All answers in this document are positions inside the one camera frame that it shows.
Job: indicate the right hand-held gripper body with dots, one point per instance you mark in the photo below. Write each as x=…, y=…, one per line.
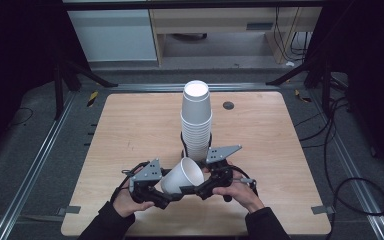
x=220, y=173

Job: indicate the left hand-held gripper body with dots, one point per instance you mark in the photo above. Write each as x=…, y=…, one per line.
x=146, y=186

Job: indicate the single white paper cup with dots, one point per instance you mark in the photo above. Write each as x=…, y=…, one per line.
x=185, y=175

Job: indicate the stack of white paper cups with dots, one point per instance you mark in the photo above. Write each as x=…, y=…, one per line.
x=196, y=133

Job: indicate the person's left hand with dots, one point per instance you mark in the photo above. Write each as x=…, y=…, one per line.
x=125, y=203

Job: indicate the person's right hand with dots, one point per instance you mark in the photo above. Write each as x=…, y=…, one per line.
x=243, y=195

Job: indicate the black round table grommet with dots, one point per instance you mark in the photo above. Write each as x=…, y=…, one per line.
x=228, y=105

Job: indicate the grey tape piece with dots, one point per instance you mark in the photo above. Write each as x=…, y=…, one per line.
x=69, y=210
x=323, y=210

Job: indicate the yellow black tape strip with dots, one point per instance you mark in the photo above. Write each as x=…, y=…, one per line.
x=302, y=96
x=92, y=99

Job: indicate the black metal stand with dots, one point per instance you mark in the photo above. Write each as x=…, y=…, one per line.
x=326, y=90
x=59, y=90

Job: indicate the white cabinet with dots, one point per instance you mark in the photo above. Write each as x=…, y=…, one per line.
x=113, y=35

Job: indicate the light wooden desk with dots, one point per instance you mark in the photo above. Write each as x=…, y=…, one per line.
x=213, y=20

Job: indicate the metal floor rail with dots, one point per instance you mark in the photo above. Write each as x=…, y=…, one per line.
x=33, y=173
x=356, y=180

